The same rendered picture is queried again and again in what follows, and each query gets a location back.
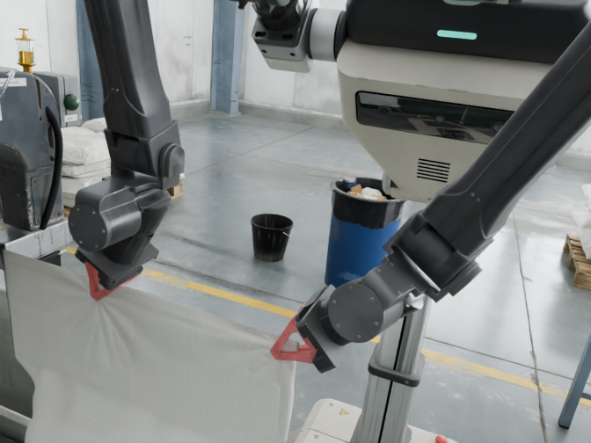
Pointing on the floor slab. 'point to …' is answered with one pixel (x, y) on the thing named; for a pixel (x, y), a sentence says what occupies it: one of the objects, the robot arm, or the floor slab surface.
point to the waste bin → (359, 229)
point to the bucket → (270, 236)
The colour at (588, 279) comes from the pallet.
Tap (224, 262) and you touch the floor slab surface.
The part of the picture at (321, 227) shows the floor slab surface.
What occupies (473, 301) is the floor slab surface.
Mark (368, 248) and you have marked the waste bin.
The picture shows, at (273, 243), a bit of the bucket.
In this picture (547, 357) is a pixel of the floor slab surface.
